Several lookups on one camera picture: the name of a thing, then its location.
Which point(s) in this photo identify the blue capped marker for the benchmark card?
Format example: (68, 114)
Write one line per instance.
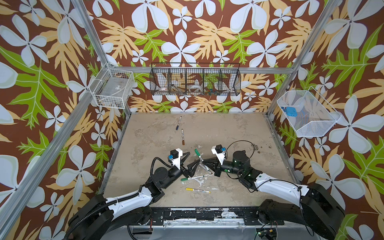
(179, 121)

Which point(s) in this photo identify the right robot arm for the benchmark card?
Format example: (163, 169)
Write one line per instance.
(311, 206)

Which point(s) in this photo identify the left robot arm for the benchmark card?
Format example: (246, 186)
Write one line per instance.
(93, 220)

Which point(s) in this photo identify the white mesh basket right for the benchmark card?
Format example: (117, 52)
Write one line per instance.
(316, 116)

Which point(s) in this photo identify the black wire basket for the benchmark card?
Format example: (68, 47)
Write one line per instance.
(213, 79)

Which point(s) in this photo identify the light green capped marker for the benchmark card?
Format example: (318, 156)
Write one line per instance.
(199, 156)

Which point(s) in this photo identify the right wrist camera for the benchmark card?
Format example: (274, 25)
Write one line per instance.
(220, 153)

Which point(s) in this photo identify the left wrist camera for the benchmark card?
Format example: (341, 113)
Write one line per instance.
(175, 158)

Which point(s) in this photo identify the white wire basket left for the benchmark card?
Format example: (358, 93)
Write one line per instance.
(112, 87)

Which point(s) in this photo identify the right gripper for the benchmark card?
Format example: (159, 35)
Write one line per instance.
(216, 165)

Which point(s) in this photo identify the yellow capped marker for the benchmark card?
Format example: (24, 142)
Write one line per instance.
(198, 190)

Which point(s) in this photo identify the brown capped thin marker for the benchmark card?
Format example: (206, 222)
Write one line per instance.
(183, 137)

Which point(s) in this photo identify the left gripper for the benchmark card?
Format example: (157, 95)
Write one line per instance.
(189, 172)

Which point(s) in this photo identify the blue object in basket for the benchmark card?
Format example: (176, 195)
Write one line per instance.
(291, 112)

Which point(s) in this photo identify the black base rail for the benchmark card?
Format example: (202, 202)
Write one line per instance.
(157, 216)

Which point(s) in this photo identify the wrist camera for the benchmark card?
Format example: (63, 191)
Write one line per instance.
(175, 158)
(220, 153)

